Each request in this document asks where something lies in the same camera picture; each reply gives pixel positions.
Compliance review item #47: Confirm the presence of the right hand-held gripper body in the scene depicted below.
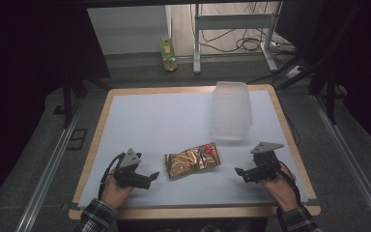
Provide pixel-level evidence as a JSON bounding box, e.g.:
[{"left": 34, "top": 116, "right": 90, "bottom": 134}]
[{"left": 246, "top": 141, "right": 285, "bottom": 184}]

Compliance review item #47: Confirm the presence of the white power strip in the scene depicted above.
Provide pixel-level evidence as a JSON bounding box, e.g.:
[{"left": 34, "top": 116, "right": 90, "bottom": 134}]
[{"left": 285, "top": 65, "right": 304, "bottom": 79}]

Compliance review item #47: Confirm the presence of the translucent plastic container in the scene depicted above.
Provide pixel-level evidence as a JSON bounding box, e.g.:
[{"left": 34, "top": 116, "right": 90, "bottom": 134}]
[{"left": 209, "top": 80, "right": 253, "bottom": 141}]

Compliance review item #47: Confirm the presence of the white table mat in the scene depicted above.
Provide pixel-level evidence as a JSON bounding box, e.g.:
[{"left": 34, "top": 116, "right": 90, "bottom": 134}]
[{"left": 77, "top": 89, "right": 309, "bottom": 209}]

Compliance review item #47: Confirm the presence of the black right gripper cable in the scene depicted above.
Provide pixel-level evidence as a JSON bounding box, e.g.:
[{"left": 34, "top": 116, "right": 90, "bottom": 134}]
[{"left": 277, "top": 159, "right": 304, "bottom": 207}]

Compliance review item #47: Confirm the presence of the black metal stand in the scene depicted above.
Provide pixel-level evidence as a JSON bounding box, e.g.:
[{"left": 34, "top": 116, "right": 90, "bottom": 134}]
[
  {"left": 307, "top": 61, "right": 347, "bottom": 126},
  {"left": 52, "top": 72, "right": 90, "bottom": 130}
]

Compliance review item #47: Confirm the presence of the aluminium floor rail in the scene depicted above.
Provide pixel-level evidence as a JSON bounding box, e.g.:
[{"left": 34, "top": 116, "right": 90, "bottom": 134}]
[
  {"left": 14, "top": 98, "right": 86, "bottom": 232},
  {"left": 311, "top": 94, "right": 371, "bottom": 232}
]

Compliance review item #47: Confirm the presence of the person's left hand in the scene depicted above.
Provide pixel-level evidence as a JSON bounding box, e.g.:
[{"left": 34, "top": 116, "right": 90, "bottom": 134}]
[{"left": 100, "top": 174, "right": 133, "bottom": 211}]

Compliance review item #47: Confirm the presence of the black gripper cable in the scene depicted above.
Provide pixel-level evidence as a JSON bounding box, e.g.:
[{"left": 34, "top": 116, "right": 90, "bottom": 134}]
[
  {"left": 98, "top": 152, "right": 127, "bottom": 201},
  {"left": 277, "top": 159, "right": 304, "bottom": 207}
]

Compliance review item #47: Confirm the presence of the tangle of black floor cables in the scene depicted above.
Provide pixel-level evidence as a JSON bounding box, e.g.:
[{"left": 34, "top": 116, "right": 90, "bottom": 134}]
[{"left": 189, "top": 2, "right": 296, "bottom": 56}]

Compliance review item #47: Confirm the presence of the wooden table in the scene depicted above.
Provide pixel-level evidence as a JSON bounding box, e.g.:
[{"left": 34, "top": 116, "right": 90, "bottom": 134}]
[{"left": 68, "top": 84, "right": 322, "bottom": 221}]

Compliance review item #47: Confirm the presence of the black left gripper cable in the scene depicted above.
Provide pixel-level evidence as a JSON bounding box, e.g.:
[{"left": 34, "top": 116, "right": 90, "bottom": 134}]
[{"left": 98, "top": 152, "right": 127, "bottom": 201}]

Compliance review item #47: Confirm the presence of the person's right hand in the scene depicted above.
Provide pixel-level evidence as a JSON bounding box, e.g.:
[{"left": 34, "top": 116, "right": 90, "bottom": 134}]
[{"left": 260, "top": 161, "right": 300, "bottom": 213}]

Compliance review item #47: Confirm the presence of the gold foil snack packet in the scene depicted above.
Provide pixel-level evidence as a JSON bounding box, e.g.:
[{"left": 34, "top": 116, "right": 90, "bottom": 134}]
[{"left": 164, "top": 141, "right": 222, "bottom": 180}]

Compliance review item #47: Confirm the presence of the white metal desk frame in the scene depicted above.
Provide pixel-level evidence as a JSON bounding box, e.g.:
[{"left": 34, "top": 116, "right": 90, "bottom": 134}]
[{"left": 192, "top": 2, "right": 281, "bottom": 74}]

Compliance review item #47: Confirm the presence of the yellow drink bottle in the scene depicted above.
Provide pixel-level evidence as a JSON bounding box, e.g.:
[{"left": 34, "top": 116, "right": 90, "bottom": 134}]
[{"left": 159, "top": 31, "right": 179, "bottom": 73}]

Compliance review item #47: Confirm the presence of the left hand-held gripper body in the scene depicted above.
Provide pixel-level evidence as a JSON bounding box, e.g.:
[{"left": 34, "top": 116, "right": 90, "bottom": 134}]
[{"left": 113, "top": 147, "right": 152, "bottom": 190}]

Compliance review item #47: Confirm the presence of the black floor bracket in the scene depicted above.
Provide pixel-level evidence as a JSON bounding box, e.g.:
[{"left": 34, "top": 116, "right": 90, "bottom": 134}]
[{"left": 66, "top": 128, "right": 89, "bottom": 151}]

